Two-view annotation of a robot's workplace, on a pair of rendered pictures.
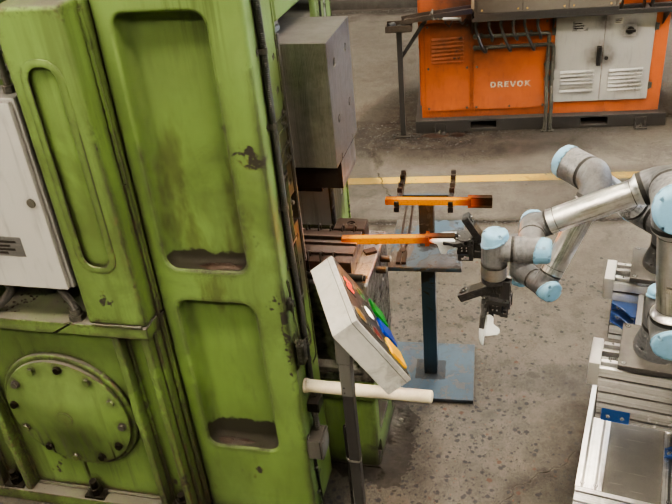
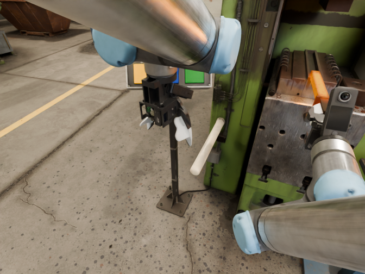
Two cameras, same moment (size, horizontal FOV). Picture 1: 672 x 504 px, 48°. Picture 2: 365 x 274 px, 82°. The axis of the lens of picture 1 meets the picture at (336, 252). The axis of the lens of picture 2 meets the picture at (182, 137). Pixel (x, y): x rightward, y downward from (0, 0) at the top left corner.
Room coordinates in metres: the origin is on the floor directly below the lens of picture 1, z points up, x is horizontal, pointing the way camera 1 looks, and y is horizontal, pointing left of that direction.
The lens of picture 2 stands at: (1.91, -0.92, 1.32)
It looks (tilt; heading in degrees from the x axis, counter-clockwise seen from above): 38 degrees down; 97
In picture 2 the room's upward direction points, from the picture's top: straight up
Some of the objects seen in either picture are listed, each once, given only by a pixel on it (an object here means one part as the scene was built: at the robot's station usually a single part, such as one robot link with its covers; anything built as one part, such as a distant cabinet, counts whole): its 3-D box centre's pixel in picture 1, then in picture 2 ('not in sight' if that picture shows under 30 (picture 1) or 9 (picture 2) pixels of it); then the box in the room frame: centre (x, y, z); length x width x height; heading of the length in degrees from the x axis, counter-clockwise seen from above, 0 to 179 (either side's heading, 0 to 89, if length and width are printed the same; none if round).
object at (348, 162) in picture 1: (289, 161); not in sight; (2.36, 0.13, 1.32); 0.42 x 0.20 x 0.10; 74
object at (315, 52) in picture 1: (284, 87); not in sight; (2.40, 0.11, 1.56); 0.42 x 0.39 x 0.40; 74
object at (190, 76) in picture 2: (377, 313); (194, 73); (1.86, -0.11, 1.01); 0.07 x 0.05 x 0.07; 9
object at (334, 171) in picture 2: not in sight; (337, 184); (2.16, -0.63, 1.01); 0.11 x 0.08 x 0.09; 74
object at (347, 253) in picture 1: (301, 250); (303, 70); (2.36, 0.13, 0.96); 0.42 x 0.20 x 0.09; 74
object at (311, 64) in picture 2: (301, 239); (312, 63); (2.39, 0.12, 0.99); 0.42 x 0.05 x 0.01; 74
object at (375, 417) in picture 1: (321, 389); (275, 175); (2.42, 0.12, 0.23); 0.55 x 0.37 x 0.47; 74
